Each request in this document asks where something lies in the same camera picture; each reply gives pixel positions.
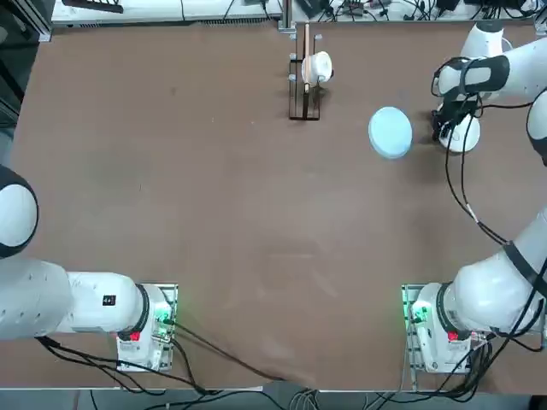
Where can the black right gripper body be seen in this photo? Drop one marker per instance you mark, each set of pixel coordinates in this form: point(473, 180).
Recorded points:
point(453, 111)

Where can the white IKEA plate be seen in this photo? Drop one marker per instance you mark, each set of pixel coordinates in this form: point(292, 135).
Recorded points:
point(466, 136)

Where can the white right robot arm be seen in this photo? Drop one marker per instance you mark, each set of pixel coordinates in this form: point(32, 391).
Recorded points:
point(483, 290)

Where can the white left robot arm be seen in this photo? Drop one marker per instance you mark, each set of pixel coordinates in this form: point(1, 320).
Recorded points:
point(85, 303)

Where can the blue IKEA plate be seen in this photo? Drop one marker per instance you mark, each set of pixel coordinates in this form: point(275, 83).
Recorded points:
point(391, 133)

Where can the white mug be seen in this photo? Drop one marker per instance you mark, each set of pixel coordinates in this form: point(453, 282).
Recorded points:
point(318, 66)

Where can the aluminium frame post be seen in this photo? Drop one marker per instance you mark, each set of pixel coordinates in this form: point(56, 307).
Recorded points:
point(287, 17)

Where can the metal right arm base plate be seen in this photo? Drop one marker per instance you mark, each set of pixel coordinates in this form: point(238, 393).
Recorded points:
point(408, 299)

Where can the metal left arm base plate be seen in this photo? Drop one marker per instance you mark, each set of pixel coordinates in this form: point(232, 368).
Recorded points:
point(171, 290)

